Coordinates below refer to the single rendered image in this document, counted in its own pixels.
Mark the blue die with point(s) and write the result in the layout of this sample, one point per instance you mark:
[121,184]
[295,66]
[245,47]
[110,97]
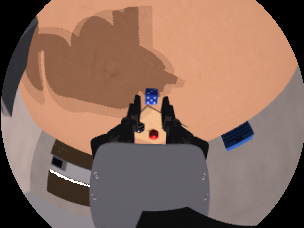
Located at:
[151,96]

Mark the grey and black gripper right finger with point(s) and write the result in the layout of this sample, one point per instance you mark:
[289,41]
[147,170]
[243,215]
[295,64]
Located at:
[175,133]

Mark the black die with white pips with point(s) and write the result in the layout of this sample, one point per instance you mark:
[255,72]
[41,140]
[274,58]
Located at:
[141,128]

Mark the tan mat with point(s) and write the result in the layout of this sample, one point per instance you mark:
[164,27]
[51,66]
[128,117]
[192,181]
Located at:
[152,120]

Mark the red die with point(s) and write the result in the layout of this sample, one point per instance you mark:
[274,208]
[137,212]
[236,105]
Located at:
[153,134]

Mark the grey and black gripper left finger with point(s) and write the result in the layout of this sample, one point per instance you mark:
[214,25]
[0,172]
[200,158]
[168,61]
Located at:
[125,131]

